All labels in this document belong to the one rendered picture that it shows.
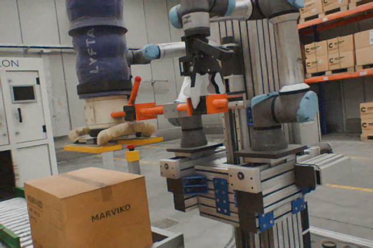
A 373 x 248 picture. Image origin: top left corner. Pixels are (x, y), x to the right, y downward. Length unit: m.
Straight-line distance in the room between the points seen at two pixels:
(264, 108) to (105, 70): 0.64
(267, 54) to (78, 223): 1.17
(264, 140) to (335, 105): 8.63
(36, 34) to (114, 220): 9.64
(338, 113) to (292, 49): 8.68
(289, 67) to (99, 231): 1.03
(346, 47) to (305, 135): 6.75
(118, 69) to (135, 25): 11.09
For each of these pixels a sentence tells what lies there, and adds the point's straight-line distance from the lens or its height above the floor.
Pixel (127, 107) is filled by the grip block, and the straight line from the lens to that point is 1.13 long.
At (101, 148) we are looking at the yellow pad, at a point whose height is 1.14.
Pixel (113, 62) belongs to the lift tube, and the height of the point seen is 1.46.
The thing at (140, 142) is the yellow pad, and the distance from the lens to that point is 1.26.
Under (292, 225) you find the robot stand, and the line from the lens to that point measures 1.84.
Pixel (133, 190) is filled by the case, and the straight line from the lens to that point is 1.53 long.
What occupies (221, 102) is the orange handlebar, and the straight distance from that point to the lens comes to 0.82.
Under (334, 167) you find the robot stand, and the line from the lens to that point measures 1.47.
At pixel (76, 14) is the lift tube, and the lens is 1.34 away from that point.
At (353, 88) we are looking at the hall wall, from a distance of 9.77.
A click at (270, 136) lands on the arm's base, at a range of 1.34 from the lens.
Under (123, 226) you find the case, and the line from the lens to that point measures 1.54.
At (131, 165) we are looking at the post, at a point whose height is 0.91.
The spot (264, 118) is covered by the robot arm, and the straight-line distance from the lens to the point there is 1.33.
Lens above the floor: 1.26
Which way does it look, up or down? 3 degrees down
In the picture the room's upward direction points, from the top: 7 degrees counter-clockwise
